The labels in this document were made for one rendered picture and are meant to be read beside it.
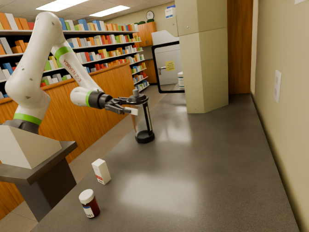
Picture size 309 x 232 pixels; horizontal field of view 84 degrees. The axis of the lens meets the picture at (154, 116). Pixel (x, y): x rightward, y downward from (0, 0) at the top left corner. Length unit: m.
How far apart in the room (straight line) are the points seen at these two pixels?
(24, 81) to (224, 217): 0.94
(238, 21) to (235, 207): 1.15
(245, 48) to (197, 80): 0.48
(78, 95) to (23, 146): 0.34
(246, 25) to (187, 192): 1.14
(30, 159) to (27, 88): 0.34
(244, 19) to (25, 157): 1.48
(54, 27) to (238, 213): 1.16
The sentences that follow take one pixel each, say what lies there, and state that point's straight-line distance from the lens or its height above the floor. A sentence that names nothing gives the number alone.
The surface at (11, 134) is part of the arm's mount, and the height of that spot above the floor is 1.13.
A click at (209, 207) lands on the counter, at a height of 0.94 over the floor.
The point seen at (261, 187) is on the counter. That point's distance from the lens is 0.65.
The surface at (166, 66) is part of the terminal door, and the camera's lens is 1.46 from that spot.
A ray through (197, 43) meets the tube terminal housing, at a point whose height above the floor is 1.36.
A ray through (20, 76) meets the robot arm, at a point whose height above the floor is 1.36.
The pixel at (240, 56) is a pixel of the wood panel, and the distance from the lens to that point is 1.42.
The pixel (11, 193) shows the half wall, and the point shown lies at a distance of 2.60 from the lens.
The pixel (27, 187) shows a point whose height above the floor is 0.81.
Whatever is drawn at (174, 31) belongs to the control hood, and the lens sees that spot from 1.08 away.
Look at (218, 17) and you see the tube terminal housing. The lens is 1.14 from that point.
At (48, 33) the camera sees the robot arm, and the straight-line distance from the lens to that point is 1.14.
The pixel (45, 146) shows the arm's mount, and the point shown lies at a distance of 1.08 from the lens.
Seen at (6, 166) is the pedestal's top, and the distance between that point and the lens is 1.22.
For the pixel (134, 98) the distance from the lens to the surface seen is 0.81.
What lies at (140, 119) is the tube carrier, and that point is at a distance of 0.83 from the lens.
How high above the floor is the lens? 1.38
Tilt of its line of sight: 22 degrees down
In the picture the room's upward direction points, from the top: 11 degrees counter-clockwise
